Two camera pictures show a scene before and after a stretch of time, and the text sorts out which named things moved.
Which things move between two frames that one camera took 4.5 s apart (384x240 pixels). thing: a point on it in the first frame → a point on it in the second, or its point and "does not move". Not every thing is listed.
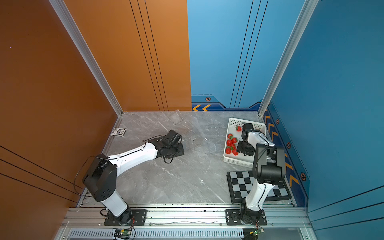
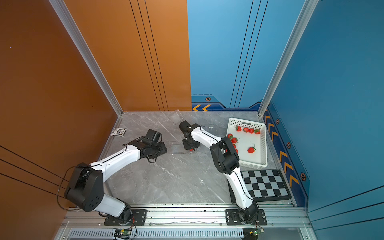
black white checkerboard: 240,184 does not move
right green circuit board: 257,232 does not move
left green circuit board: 122,233 does not move
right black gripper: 251,152 → 187,147
